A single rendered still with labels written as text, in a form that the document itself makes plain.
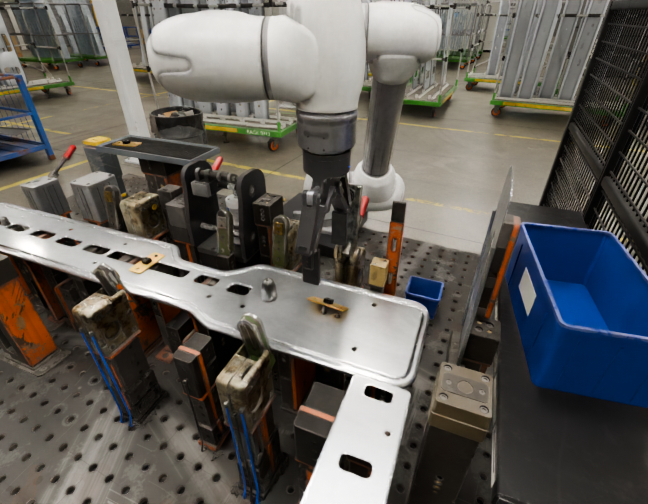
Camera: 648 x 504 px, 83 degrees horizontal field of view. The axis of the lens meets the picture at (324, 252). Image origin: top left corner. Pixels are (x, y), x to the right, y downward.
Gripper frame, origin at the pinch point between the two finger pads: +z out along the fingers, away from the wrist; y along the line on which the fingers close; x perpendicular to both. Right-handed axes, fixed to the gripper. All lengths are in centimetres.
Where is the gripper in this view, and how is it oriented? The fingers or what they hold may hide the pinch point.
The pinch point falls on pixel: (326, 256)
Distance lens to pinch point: 67.5
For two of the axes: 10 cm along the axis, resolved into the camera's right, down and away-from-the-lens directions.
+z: 0.0, 8.4, 5.4
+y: -3.8, 5.0, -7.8
